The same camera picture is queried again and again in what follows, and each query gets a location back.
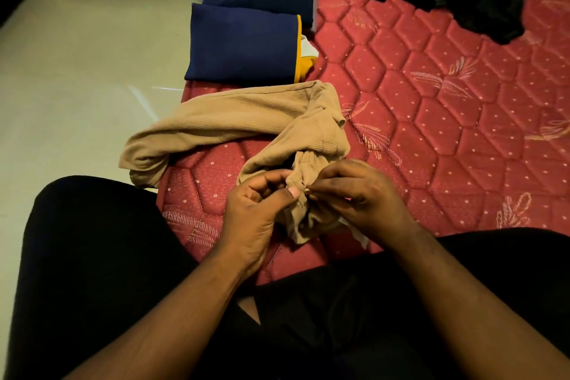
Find person's right hand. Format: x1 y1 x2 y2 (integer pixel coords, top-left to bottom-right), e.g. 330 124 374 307
307 159 422 250

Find person's left hand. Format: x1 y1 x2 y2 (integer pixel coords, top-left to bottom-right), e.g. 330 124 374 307
217 169 302 281

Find tan ribbed garment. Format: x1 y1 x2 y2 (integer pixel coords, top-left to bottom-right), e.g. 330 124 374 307
118 80 370 249

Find person's right forearm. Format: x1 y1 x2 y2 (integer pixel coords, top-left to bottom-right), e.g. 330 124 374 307
387 224 570 380

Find person's left forearm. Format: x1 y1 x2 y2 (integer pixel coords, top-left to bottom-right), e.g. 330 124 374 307
62 245 250 380

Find red quilted mattress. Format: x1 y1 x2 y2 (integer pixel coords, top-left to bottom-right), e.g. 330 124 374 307
156 0 570 287

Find folded navy garment yellow trim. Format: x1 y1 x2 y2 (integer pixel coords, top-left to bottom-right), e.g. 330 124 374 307
184 3 319 85

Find person's black trousers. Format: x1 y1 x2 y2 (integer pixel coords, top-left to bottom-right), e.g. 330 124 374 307
4 176 570 380

